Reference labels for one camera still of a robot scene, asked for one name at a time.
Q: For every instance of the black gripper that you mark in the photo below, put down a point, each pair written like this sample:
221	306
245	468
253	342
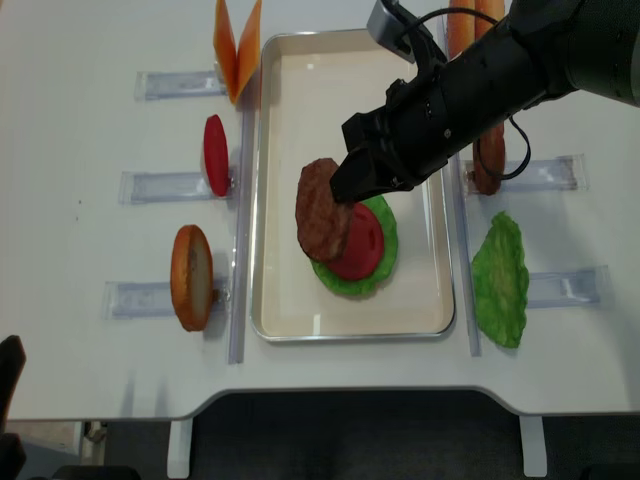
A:
399	145

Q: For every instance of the brown meat patty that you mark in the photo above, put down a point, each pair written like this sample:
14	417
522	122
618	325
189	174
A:
323	225
489	150

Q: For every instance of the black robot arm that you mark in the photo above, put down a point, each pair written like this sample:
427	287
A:
540	51

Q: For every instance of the red tomato slice on tray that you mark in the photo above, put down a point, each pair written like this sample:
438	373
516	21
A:
364	248

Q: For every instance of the green lettuce leaf on tray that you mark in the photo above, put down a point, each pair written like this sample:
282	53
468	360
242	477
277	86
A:
369	285

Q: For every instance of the upright green lettuce leaf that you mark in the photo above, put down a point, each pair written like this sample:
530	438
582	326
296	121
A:
501	282

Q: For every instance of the upright red tomato slice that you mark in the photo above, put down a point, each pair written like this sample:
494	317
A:
216	156

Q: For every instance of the right orange cheese slice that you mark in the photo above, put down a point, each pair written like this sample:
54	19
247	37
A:
248	54

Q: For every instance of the orange cheese slice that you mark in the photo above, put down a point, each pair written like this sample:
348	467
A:
225	49
248	54

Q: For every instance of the left orange cheese slice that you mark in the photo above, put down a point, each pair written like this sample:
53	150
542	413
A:
225	49

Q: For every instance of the beige metal-rimmed tray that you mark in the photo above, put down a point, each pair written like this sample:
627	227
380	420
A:
310	84

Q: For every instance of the clear holder middle right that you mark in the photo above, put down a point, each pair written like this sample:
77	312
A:
562	173

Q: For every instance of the clear holder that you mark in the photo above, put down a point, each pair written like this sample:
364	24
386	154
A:
151	300
580	288
151	86
137	188
562	173

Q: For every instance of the upright bun half left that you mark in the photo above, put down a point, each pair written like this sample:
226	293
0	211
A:
191	278

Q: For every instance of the right sesame bun half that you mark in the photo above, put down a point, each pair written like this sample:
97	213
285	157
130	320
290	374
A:
491	8

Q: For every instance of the clear holder bottom right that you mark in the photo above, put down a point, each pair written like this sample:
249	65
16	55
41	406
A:
580	288

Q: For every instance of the clear holder middle left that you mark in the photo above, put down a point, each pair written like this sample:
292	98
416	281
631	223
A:
137	188

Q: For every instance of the clear holder top left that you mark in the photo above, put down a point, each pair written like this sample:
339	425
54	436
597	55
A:
151	86

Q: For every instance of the clear holder bottom left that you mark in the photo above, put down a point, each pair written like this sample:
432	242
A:
151	300

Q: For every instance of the white table leg right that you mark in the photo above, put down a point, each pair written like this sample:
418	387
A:
533	445

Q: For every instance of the white table leg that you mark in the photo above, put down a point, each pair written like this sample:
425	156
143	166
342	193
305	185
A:
179	449
533	445

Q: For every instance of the white table leg left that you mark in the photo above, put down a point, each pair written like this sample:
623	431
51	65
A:
179	449

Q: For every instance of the dark chair part left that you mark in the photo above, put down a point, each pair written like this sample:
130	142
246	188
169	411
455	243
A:
13	359

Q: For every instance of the clear long rail right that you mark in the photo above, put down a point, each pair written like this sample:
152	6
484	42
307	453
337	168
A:
459	211

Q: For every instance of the clear long rail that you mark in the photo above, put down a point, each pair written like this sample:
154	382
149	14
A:
459	211
241	255

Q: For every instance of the clear long rail left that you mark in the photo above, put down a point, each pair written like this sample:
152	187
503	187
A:
241	255

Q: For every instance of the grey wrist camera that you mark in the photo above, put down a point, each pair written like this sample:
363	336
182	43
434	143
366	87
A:
386	24

